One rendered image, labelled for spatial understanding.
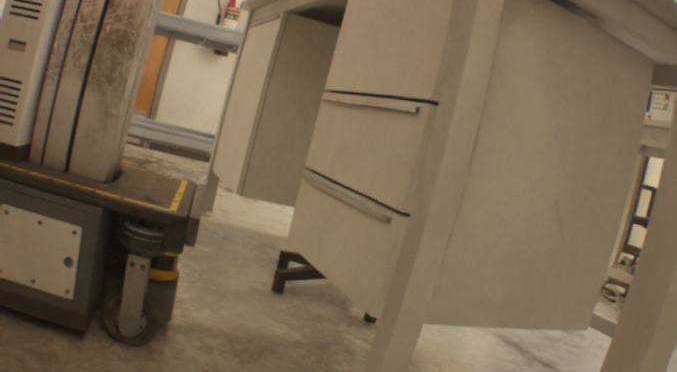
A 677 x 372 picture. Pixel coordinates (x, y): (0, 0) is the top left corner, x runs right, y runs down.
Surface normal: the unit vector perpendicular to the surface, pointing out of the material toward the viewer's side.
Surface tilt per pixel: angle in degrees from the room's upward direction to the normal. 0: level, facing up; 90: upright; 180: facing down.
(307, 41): 90
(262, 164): 90
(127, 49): 90
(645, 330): 90
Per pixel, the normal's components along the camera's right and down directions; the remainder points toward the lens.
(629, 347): -0.90, -0.21
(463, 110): 0.36, 0.14
